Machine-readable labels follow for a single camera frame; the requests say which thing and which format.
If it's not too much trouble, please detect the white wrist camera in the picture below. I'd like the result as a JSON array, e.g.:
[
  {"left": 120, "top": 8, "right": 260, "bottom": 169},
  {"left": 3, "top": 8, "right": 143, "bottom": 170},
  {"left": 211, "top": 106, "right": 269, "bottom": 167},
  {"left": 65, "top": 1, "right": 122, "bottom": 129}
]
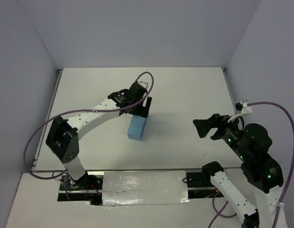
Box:
[
  {"left": 228, "top": 100, "right": 252, "bottom": 123},
  {"left": 138, "top": 81, "right": 149, "bottom": 89}
]

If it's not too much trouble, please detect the silver tape sheet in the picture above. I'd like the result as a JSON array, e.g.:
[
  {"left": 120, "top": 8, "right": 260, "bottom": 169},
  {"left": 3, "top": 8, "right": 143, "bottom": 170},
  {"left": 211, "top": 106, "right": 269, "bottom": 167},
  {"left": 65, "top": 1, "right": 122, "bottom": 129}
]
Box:
[{"left": 102, "top": 171, "right": 189, "bottom": 206}]

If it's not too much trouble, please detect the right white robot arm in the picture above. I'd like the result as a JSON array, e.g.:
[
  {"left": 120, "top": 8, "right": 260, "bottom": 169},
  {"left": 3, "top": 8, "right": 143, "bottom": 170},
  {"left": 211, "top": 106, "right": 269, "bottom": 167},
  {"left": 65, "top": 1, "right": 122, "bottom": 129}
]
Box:
[{"left": 193, "top": 114, "right": 287, "bottom": 228}]

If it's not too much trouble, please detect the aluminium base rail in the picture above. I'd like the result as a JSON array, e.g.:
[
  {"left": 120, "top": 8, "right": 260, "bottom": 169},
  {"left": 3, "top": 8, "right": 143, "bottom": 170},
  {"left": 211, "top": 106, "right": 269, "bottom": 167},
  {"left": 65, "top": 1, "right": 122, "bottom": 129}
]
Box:
[{"left": 57, "top": 170, "right": 217, "bottom": 206}]

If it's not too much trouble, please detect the aluminium table rail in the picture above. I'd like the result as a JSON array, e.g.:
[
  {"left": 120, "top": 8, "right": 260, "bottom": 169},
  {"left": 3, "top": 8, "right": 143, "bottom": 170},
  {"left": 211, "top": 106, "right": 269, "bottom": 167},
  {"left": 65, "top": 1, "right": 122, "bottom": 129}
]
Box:
[
  {"left": 221, "top": 67, "right": 236, "bottom": 111},
  {"left": 31, "top": 69, "right": 63, "bottom": 172}
]

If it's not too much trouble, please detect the blue plastic bin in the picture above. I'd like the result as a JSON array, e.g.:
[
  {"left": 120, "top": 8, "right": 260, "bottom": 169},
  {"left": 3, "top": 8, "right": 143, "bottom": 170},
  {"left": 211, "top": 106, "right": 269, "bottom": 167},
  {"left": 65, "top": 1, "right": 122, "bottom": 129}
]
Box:
[{"left": 127, "top": 115, "right": 147, "bottom": 141}]

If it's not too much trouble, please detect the left aluminium table rail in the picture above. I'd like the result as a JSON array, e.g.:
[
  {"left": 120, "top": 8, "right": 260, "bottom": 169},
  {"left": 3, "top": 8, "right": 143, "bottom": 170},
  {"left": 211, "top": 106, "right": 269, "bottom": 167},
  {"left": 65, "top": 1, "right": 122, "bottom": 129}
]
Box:
[{"left": 31, "top": 69, "right": 63, "bottom": 172}]

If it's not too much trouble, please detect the right aluminium table rail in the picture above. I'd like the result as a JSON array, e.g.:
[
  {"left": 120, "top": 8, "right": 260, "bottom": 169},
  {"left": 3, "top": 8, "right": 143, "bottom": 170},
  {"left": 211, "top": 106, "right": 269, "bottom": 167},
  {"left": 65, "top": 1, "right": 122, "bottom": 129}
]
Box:
[{"left": 221, "top": 67, "right": 236, "bottom": 111}]

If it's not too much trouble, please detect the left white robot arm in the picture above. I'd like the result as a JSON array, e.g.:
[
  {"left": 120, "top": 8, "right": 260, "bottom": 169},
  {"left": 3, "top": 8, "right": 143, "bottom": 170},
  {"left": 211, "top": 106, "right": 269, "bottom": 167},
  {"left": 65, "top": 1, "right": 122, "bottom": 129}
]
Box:
[{"left": 46, "top": 81, "right": 152, "bottom": 188}]

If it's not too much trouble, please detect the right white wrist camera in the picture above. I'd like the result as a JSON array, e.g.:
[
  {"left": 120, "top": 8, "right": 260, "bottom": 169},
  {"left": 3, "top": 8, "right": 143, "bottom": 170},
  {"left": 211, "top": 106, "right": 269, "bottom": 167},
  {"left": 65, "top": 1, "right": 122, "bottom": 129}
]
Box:
[{"left": 228, "top": 100, "right": 252, "bottom": 123}]

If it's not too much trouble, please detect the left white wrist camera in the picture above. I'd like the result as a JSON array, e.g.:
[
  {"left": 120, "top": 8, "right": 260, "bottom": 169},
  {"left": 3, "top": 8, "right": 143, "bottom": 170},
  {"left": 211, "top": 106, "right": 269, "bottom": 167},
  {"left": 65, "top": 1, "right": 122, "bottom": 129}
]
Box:
[{"left": 138, "top": 81, "right": 149, "bottom": 89}]

